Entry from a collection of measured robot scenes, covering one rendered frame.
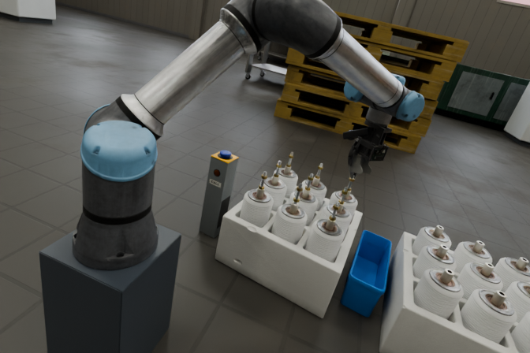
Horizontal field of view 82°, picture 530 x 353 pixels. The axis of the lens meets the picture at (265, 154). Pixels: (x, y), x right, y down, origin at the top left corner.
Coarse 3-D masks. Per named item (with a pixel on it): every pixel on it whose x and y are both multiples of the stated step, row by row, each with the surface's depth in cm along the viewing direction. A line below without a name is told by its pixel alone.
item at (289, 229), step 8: (280, 208) 94; (280, 216) 91; (304, 216) 93; (280, 224) 92; (288, 224) 90; (296, 224) 90; (304, 224) 92; (272, 232) 95; (280, 232) 92; (288, 232) 91; (296, 232) 91; (288, 240) 92; (296, 240) 93
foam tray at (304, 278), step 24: (360, 216) 115; (240, 240) 96; (264, 240) 92; (240, 264) 99; (264, 264) 94; (288, 264) 90; (312, 264) 87; (336, 264) 86; (288, 288) 93; (312, 288) 89; (312, 312) 91
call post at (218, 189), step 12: (216, 168) 103; (228, 168) 102; (216, 180) 105; (228, 180) 106; (216, 192) 106; (228, 192) 109; (204, 204) 110; (216, 204) 108; (228, 204) 113; (204, 216) 112; (216, 216) 109; (204, 228) 113; (216, 228) 111
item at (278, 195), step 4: (264, 184) 106; (264, 188) 105; (268, 188) 104; (272, 188) 104; (284, 188) 106; (268, 192) 104; (272, 192) 104; (276, 192) 104; (280, 192) 105; (284, 192) 106; (272, 196) 104; (276, 196) 105; (280, 196) 105; (284, 196) 108; (276, 200) 105; (280, 200) 106; (276, 204) 106; (280, 204) 108; (272, 208) 106; (276, 208) 107
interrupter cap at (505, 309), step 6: (480, 294) 76; (486, 294) 77; (492, 294) 78; (486, 300) 75; (492, 306) 74; (504, 306) 75; (510, 306) 75; (498, 312) 72; (504, 312) 72; (510, 312) 73
